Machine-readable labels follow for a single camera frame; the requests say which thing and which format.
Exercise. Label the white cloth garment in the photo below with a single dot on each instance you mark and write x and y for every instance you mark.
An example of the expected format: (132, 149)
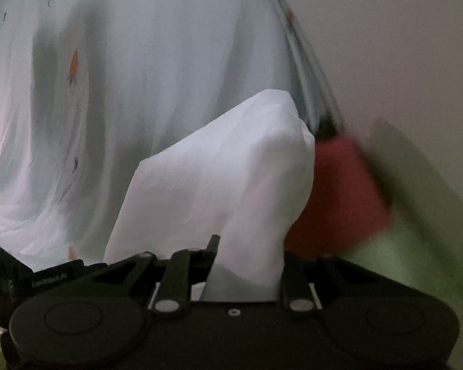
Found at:
(216, 185)

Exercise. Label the red cloth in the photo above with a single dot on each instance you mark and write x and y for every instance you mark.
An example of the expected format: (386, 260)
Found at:
(343, 189)

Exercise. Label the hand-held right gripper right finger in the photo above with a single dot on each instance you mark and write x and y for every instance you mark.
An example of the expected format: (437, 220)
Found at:
(298, 277)

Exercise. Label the pale blue printed bedsheet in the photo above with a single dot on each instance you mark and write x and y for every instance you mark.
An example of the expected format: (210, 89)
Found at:
(146, 54)

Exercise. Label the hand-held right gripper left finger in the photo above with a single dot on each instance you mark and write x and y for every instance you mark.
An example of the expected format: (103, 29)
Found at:
(177, 273)

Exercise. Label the green cloth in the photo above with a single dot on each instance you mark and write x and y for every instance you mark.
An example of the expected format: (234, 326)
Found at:
(420, 223)

